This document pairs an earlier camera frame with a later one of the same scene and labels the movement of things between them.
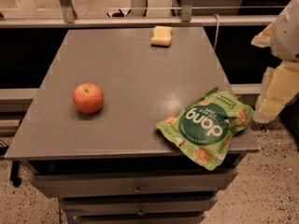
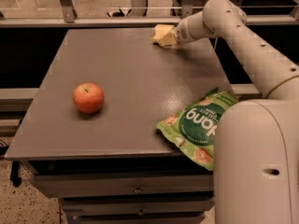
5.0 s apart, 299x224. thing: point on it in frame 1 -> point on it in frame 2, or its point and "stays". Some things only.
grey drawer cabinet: x=116 y=165 stays
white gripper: x=287 y=36 -> x=181 y=33
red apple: x=88 y=97 stays
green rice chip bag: x=203 y=129 stays
